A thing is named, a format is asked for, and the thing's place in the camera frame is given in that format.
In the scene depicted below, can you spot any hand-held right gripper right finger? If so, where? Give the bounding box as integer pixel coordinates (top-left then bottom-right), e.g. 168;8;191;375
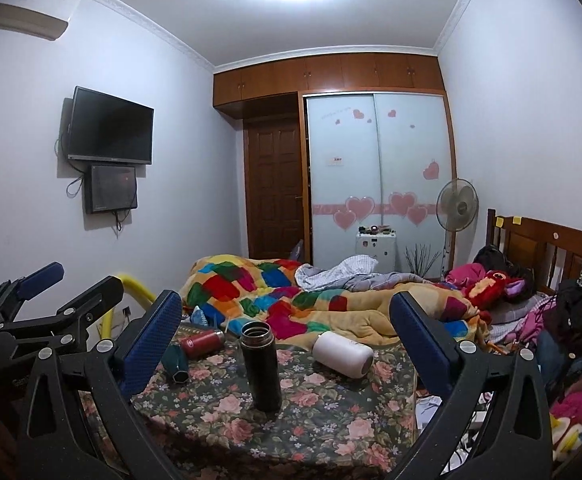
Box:
389;292;554;480

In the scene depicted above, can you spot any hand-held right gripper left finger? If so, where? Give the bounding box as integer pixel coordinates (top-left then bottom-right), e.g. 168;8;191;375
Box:
13;289;192;480

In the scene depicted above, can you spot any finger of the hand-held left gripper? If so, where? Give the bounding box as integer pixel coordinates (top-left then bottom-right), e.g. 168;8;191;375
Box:
0;262;66;322
0;275;124;357

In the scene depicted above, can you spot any white cup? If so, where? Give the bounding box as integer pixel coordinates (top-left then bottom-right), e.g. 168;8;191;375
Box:
312;331;374;380

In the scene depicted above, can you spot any dark green cup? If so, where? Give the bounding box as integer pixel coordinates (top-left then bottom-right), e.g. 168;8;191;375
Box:
160;342;190;386

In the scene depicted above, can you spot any black thermos cup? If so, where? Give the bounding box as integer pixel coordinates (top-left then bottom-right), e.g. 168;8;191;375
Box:
240;321;284;413

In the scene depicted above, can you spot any yellow foam tube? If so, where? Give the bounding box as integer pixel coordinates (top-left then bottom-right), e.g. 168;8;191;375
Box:
98;274;159;341

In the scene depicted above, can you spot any red thermos bottle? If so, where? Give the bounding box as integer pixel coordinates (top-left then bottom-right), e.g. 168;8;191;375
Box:
179;329;226;360

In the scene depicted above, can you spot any pink cloth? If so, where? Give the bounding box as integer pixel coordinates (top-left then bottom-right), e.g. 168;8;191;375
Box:
445;262;486;291

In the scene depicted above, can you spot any dried twig bundle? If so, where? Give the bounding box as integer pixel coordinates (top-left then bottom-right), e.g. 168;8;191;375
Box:
405;244;442;278

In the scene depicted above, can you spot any red plush toy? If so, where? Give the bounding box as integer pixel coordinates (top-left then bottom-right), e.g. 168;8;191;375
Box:
463;270;536;311

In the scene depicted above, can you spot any small white cabinet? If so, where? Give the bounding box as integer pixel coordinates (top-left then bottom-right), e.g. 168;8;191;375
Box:
355;232;398;273

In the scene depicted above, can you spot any black bag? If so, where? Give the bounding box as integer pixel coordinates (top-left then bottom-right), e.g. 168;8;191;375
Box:
473;245;509;273

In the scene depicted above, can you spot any grey striped cloth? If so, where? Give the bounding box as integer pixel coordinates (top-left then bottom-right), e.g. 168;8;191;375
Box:
295;255;424;292

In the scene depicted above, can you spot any colourful patchwork quilt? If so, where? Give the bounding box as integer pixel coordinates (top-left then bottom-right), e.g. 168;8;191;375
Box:
181;255;492;348

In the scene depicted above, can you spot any floral tablecloth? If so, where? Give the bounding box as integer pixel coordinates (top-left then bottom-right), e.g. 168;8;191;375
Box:
78;322;422;480

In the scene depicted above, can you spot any standing fan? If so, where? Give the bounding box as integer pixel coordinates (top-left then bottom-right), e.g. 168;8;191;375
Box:
436;179;480;281

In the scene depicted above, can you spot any wooden bed headboard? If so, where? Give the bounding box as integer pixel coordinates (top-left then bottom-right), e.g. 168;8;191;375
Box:
486;208;582;301

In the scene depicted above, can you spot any pile of dark clothes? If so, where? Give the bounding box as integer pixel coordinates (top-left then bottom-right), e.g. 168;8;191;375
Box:
541;280;582;361

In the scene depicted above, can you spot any pink plush item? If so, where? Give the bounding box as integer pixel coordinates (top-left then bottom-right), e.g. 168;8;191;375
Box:
551;390;582;426

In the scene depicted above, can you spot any wooden wardrobe with sliding doors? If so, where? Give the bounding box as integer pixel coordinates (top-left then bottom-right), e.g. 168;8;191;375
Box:
213;51;458;281

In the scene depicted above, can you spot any brown wooden door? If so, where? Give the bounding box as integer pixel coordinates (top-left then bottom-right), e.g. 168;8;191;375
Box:
243;115;306;263

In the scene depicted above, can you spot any wall television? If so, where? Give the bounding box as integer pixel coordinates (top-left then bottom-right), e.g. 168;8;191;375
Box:
66;86;154;166

